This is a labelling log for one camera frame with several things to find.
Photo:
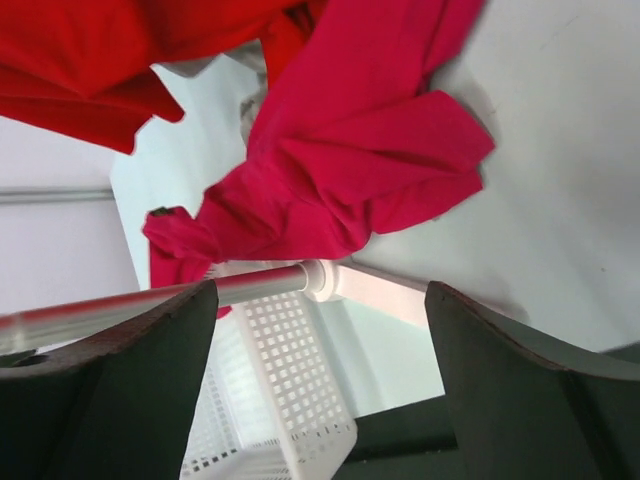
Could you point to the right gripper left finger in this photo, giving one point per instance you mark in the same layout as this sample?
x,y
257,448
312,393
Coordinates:
x,y
116,405

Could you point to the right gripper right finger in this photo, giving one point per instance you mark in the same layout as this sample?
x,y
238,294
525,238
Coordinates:
x,y
525,405

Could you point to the magenta t shirt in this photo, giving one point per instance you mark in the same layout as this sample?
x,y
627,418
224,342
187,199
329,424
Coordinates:
x,y
350,142

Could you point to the red t shirt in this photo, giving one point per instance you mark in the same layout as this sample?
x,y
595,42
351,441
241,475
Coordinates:
x,y
83,68

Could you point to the white perforated plastic basket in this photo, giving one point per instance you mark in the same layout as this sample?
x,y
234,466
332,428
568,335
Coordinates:
x,y
269,405

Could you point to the grey clothes rack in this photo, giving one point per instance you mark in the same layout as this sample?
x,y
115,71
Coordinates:
x,y
113,319

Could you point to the grey cloth on table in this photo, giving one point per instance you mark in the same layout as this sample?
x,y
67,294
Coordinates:
x,y
251,55

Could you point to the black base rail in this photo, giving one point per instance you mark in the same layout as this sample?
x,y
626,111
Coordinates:
x,y
414,441

